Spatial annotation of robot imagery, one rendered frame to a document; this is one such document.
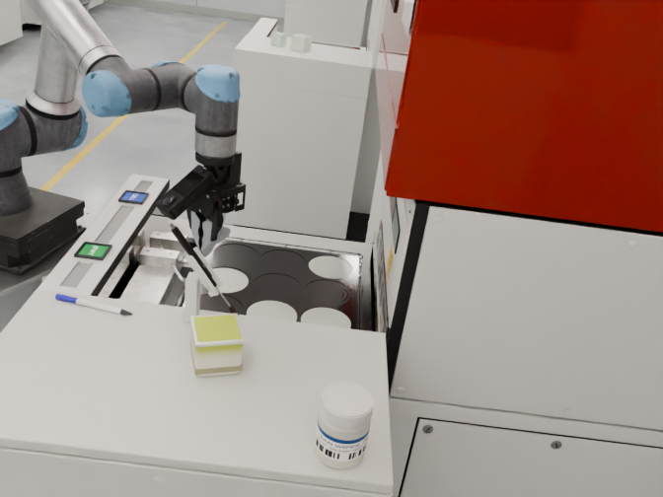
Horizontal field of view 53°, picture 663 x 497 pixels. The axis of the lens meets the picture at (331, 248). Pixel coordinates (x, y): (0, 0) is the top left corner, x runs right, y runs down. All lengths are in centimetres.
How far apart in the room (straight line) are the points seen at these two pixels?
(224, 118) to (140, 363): 44
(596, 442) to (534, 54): 76
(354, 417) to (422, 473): 57
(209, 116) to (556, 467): 95
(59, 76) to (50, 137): 15
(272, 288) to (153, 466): 56
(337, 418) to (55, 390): 42
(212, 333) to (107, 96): 42
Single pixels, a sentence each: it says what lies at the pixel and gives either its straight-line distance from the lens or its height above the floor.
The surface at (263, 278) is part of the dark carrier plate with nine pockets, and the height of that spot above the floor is 90.
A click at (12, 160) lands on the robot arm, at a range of 163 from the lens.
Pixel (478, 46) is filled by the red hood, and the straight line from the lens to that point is 100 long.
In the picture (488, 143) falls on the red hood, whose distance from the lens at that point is 104.
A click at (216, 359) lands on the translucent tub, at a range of 102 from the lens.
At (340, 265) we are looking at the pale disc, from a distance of 149.
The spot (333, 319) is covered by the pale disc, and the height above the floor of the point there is 90.
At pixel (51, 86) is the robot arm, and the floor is 119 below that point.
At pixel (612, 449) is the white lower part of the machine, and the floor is 76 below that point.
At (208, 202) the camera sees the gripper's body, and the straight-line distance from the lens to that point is 124.
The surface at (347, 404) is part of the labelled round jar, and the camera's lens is 88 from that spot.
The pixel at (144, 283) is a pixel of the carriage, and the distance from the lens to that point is 142.
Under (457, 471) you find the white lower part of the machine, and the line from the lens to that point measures 142.
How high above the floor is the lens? 164
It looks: 28 degrees down
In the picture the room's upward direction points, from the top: 8 degrees clockwise
